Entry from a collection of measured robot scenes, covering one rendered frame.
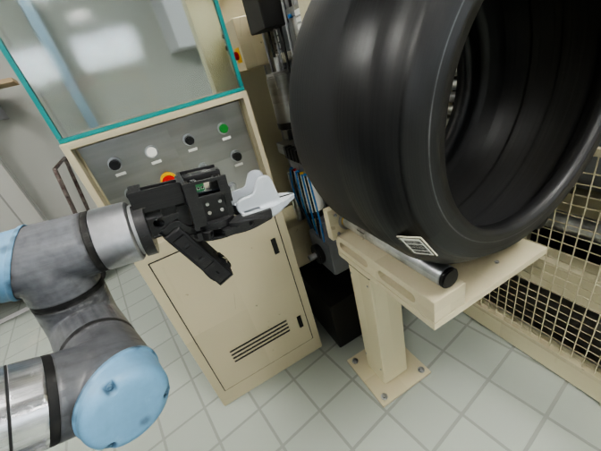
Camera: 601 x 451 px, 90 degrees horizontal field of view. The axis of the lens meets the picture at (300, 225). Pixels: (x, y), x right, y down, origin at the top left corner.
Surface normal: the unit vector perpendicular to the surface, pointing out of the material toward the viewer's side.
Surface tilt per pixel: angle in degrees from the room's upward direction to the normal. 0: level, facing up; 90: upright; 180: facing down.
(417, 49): 71
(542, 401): 0
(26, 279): 95
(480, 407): 0
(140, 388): 91
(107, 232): 62
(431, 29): 85
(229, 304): 90
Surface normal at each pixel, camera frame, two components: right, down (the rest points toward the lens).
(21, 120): 0.58, 0.28
